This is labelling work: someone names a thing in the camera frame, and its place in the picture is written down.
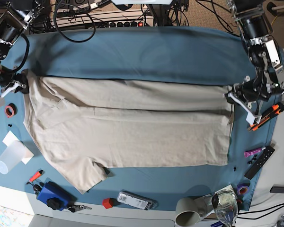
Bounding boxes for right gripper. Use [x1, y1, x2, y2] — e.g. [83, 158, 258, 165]
[0, 68, 29, 94]

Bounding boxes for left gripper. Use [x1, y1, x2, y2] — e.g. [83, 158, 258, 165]
[224, 76, 267, 114]

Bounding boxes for beige T-shirt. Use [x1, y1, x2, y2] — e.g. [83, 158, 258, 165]
[24, 71, 234, 193]

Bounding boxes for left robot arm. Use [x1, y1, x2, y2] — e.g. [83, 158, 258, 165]
[227, 0, 284, 112]

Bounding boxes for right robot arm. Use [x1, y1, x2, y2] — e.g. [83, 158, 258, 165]
[0, 0, 44, 94]

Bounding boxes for red tape roll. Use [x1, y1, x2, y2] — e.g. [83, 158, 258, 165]
[4, 103, 17, 118]

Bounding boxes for orange black utility knife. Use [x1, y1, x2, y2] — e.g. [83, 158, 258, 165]
[248, 102, 284, 131]

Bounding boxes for purple glue tube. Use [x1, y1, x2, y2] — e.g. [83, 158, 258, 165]
[244, 147, 266, 158]

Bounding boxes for blue table cloth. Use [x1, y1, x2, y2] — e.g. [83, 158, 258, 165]
[0, 27, 275, 210]

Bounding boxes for white paper sheet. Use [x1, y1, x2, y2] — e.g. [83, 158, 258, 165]
[2, 131, 34, 165]

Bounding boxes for translucent plastic cup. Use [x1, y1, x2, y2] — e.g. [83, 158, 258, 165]
[0, 145, 25, 175]

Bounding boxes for black remote control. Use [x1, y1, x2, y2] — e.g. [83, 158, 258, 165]
[244, 146, 275, 180]

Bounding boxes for purple tape roll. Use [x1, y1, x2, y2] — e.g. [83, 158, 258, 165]
[237, 183, 249, 195]

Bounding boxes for orange small screwdriver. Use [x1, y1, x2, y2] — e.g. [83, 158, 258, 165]
[27, 170, 44, 184]

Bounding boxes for dark grey power adapter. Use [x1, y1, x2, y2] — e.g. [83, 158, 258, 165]
[269, 186, 284, 194]

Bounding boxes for wine glass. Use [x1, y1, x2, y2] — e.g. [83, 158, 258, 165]
[211, 189, 239, 227]

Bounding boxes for black power strip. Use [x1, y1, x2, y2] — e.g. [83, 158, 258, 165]
[108, 18, 154, 27]

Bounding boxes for grey-green mug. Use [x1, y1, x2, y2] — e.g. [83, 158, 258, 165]
[175, 197, 207, 227]

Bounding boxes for blue box with knob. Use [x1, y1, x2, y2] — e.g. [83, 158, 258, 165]
[37, 181, 71, 211]

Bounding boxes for black keys with clip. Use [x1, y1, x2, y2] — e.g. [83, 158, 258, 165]
[67, 205, 92, 213]

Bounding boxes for clear plastic packaged item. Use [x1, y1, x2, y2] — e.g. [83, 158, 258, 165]
[116, 191, 157, 210]

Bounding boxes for red cube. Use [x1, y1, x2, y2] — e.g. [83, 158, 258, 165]
[102, 198, 114, 209]

